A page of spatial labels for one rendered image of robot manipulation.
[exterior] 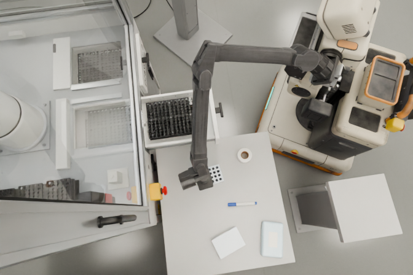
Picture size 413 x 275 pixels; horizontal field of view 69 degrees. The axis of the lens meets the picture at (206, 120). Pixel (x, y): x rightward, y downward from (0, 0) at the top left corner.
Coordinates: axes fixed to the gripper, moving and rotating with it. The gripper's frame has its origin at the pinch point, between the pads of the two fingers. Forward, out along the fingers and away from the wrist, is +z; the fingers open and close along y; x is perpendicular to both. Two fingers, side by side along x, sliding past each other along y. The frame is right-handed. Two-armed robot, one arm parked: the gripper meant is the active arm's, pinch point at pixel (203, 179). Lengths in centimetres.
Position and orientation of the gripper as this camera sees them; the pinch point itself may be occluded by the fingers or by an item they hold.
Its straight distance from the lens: 143.2
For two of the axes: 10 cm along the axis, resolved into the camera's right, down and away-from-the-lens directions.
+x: 9.6, -2.6, 0.8
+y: 2.8, 9.2, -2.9
